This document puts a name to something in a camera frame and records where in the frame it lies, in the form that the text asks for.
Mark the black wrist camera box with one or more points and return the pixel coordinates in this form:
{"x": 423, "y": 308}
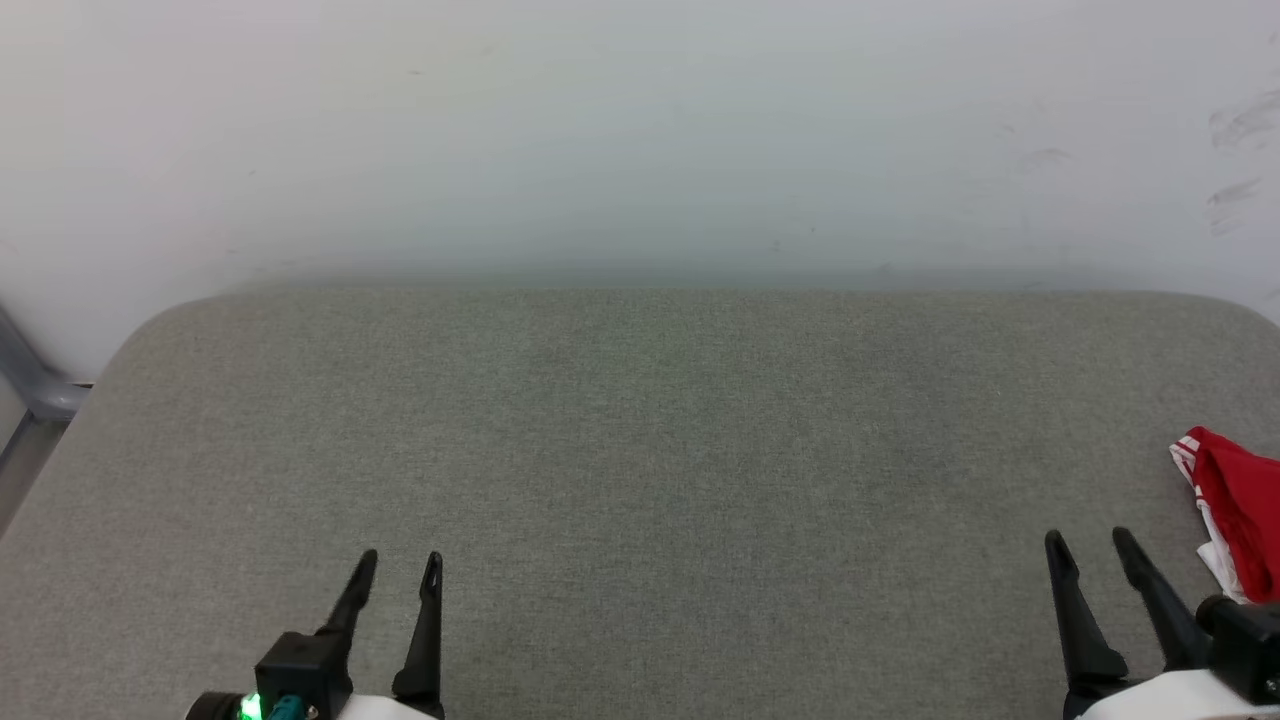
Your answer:
{"x": 1245, "y": 645}
{"x": 300, "y": 680}

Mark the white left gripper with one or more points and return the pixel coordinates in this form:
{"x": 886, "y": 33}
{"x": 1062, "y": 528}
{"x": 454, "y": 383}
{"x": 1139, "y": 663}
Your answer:
{"x": 395, "y": 708}

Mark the grey metal pipe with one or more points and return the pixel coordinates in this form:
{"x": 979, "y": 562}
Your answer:
{"x": 30, "y": 385}

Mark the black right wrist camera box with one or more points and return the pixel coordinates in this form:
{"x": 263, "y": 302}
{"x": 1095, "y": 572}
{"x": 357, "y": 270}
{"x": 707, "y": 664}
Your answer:
{"x": 1245, "y": 645}

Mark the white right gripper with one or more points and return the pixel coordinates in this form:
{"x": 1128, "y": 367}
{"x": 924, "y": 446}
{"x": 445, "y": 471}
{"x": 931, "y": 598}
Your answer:
{"x": 1180, "y": 700}

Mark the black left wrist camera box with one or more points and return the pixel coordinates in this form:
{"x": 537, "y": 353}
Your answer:
{"x": 300, "y": 680}

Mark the red and white basketball jersey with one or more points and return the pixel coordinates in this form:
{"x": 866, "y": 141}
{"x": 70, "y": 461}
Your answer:
{"x": 1238, "y": 510}

